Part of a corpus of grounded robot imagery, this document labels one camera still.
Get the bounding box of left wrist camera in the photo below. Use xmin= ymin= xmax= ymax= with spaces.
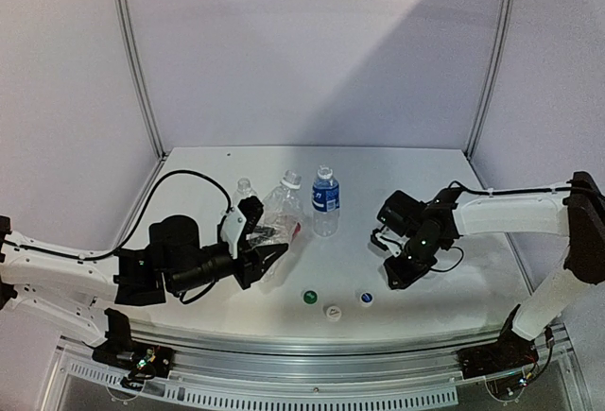
xmin=217 ymin=196 xmax=264 ymax=260

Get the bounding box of red label water bottle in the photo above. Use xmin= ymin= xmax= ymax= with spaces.
xmin=289 ymin=222 xmax=302 ymax=242

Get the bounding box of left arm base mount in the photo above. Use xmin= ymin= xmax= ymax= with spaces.
xmin=92 ymin=309 xmax=175 ymax=391

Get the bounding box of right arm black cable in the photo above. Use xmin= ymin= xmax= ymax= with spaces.
xmin=424 ymin=180 xmax=582 ymax=274

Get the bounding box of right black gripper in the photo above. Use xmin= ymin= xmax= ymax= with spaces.
xmin=382 ymin=234 xmax=443 ymax=289

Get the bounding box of clear bottle green cap ring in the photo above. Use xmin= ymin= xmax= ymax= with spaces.
xmin=233 ymin=177 xmax=259 ymax=207

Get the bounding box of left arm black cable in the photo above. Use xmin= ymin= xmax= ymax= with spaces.
xmin=0 ymin=169 xmax=235 ymax=306

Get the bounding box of clear bottle white cap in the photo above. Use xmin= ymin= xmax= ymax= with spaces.
xmin=248 ymin=169 xmax=306 ymax=284

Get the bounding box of aluminium frame post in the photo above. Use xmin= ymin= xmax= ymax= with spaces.
xmin=464 ymin=0 xmax=514 ymax=162
xmin=114 ymin=0 xmax=167 ymax=161

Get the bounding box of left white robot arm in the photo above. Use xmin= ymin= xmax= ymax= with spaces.
xmin=1 ymin=213 xmax=289 ymax=368

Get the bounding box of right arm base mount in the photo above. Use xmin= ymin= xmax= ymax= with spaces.
xmin=456 ymin=305 xmax=555 ymax=402

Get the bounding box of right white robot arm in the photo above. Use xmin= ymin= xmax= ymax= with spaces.
xmin=371 ymin=171 xmax=604 ymax=369

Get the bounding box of blue bottle cap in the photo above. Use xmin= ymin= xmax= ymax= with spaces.
xmin=357 ymin=290 xmax=374 ymax=307

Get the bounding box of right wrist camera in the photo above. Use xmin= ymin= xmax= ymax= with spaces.
xmin=371 ymin=227 xmax=404 ymax=257

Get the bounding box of blue label water bottle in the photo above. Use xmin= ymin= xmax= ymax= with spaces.
xmin=312 ymin=165 xmax=340 ymax=237

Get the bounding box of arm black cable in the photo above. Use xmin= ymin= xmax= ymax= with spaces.
xmin=424 ymin=180 xmax=582 ymax=274
xmin=0 ymin=169 xmax=235 ymax=306

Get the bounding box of aluminium front rail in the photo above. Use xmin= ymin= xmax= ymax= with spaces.
xmin=40 ymin=323 xmax=592 ymax=410

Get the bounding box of green bottle cap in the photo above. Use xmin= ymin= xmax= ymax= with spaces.
xmin=302 ymin=289 xmax=319 ymax=305

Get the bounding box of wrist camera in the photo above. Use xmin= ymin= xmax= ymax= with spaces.
xmin=371 ymin=227 xmax=404 ymax=257
xmin=217 ymin=196 xmax=264 ymax=260

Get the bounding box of left aluminium frame post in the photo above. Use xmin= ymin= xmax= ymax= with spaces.
xmin=114 ymin=0 xmax=167 ymax=161

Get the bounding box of right aluminium frame post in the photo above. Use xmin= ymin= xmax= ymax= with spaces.
xmin=464 ymin=0 xmax=514 ymax=162

